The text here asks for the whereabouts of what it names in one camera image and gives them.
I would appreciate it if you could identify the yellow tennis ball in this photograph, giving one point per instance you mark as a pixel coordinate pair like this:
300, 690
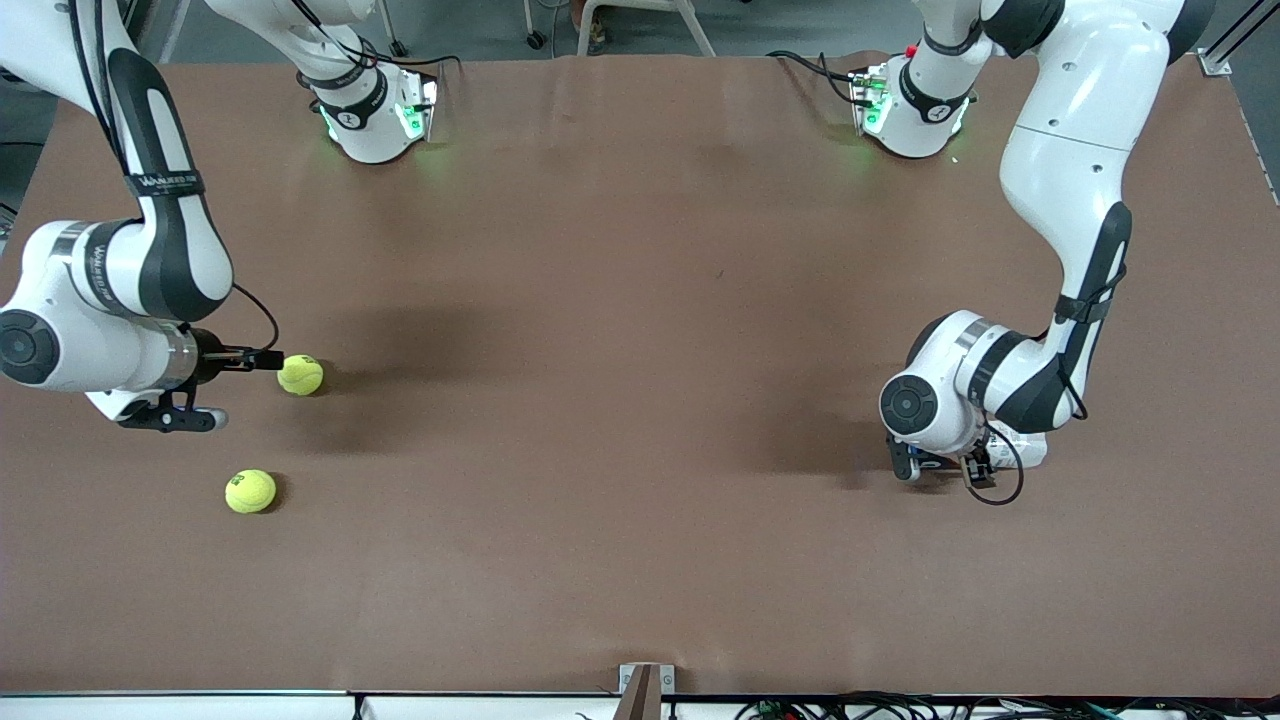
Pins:
250, 491
303, 376

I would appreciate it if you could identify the brown table cover sheet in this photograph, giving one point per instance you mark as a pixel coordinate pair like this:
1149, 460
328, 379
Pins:
640, 550

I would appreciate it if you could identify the chair leg with caster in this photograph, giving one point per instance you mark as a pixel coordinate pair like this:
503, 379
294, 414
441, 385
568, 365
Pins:
538, 40

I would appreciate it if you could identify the silver aluminium frame profile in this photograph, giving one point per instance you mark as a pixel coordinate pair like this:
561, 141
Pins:
1215, 62

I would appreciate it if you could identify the grey bracket with brown post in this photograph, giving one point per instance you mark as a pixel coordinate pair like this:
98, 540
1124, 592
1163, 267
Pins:
640, 695

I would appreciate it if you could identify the white table edge rail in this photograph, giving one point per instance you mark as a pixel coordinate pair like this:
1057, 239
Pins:
200, 708

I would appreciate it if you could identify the white stool frame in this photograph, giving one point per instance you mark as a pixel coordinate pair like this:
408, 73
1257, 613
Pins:
703, 40

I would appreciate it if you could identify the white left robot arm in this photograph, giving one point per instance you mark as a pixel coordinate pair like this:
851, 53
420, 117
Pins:
1070, 120

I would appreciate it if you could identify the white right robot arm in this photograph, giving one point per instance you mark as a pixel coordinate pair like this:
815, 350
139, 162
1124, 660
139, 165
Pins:
170, 250

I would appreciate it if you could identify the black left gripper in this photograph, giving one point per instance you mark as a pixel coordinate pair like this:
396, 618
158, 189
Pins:
977, 466

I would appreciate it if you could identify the grey metal frame strut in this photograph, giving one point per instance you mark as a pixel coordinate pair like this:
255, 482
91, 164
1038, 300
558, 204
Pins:
172, 35

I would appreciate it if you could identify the clear tennis ball can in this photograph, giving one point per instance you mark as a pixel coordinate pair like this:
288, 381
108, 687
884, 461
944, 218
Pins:
1030, 450

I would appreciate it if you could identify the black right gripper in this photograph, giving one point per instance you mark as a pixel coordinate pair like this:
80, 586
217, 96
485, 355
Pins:
212, 356

